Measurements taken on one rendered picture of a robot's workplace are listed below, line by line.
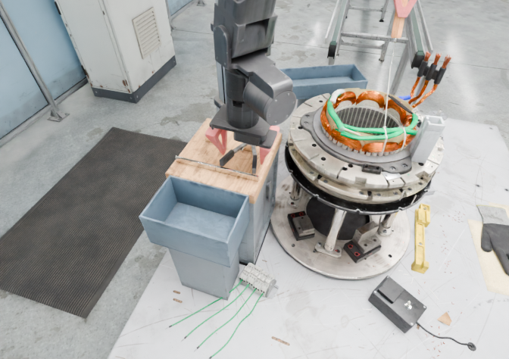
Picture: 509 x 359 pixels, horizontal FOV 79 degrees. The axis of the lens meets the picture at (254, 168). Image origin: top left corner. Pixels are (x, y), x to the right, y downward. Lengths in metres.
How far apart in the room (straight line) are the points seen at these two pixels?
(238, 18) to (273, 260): 0.59
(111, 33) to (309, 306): 2.37
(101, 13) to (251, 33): 2.27
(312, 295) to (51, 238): 1.62
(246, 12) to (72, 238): 1.78
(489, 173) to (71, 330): 1.80
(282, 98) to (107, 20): 2.31
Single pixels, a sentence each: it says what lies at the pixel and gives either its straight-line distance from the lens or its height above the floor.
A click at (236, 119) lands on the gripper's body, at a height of 1.20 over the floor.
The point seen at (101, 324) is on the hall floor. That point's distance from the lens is 1.73.
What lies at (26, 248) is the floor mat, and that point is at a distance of 2.13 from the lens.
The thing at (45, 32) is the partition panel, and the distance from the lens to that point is 2.97.
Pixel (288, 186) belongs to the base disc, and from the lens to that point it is 0.95.
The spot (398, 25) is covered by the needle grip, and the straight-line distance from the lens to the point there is 0.61.
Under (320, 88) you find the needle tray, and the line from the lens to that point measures 0.92.
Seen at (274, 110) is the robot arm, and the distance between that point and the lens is 0.45.
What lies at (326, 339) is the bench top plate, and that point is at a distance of 0.77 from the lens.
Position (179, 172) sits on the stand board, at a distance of 0.63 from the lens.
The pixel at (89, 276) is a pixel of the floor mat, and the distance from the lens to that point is 1.86.
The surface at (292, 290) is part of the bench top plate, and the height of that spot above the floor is 0.78.
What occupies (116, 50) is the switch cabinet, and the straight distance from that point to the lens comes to 2.75.
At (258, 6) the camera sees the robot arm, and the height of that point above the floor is 1.38.
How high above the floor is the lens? 1.50
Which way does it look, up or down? 45 degrees down
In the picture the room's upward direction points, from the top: straight up
